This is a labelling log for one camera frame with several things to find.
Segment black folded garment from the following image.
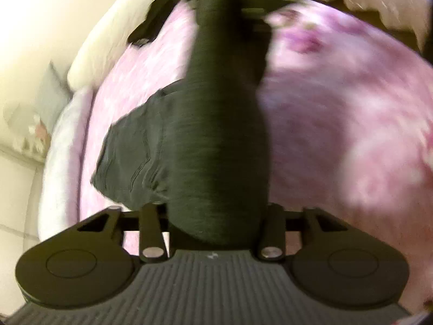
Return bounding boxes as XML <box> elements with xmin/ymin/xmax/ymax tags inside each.
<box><xmin>130</xmin><ymin>0</ymin><xmax>185</xmax><ymax>47</ymax></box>

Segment long white pillow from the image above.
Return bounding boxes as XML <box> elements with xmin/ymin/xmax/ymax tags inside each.
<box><xmin>68</xmin><ymin>0</ymin><xmax>177</xmax><ymax>90</ymax></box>

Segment pink floral bed sheet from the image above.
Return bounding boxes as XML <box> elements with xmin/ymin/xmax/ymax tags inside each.
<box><xmin>78</xmin><ymin>0</ymin><xmax>433</xmax><ymax>254</ymax></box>

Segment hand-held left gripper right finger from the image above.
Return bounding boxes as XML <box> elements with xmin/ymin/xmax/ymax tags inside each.
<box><xmin>258</xmin><ymin>203</ymin><xmax>377</xmax><ymax>262</ymax></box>

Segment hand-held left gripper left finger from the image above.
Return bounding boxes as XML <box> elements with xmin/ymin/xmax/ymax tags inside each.
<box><xmin>50</xmin><ymin>203</ymin><xmax>170</xmax><ymax>264</ymax></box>

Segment white quilt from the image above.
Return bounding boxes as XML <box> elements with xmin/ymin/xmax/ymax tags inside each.
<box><xmin>37</xmin><ymin>86</ymin><xmax>97</xmax><ymax>248</ymax></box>

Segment grey pillow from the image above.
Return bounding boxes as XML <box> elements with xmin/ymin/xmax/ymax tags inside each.
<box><xmin>3</xmin><ymin>62</ymin><xmax>74</xmax><ymax>162</ymax></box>

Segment dark grey jeans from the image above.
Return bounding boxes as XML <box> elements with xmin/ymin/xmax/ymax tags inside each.
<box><xmin>91</xmin><ymin>0</ymin><xmax>272</xmax><ymax>246</ymax></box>

